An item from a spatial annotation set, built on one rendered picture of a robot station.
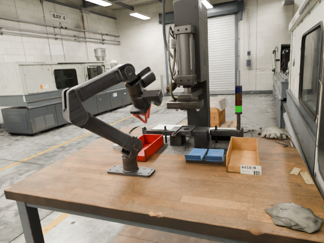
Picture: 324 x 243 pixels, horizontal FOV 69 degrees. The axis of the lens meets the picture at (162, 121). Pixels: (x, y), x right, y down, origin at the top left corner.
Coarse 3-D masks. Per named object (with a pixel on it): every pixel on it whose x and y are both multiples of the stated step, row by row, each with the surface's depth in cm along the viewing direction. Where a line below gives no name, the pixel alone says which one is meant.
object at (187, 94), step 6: (186, 90) 122; (192, 90) 142; (198, 90) 132; (180, 96) 120; (186, 96) 118; (192, 96) 117; (168, 102) 124; (174, 102) 122; (180, 102) 121; (186, 102) 120; (192, 102) 119; (198, 102) 118; (168, 108) 124; (174, 108) 123; (180, 108) 122; (186, 108) 121; (192, 108) 120; (198, 108) 119
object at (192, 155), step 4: (196, 148) 114; (200, 148) 114; (192, 152) 110; (200, 152) 109; (204, 152) 109; (188, 156) 101; (192, 156) 100; (196, 156) 100; (200, 156) 99; (196, 160) 101; (200, 160) 101
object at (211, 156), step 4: (208, 152) 108; (212, 152) 108; (220, 152) 107; (208, 156) 98; (212, 156) 97; (216, 156) 97; (220, 156) 96; (208, 160) 100; (212, 160) 99; (216, 160) 98; (220, 160) 98
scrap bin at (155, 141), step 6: (144, 138) 134; (150, 138) 133; (156, 138) 132; (162, 138) 129; (144, 144) 133; (150, 144) 132; (156, 144) 121; (162, 144) 130; (144, 150) 108; (150, 150) 114; (156, 150) 121; (138, 156) 109; (144, 156) 108; (150, 156) 114
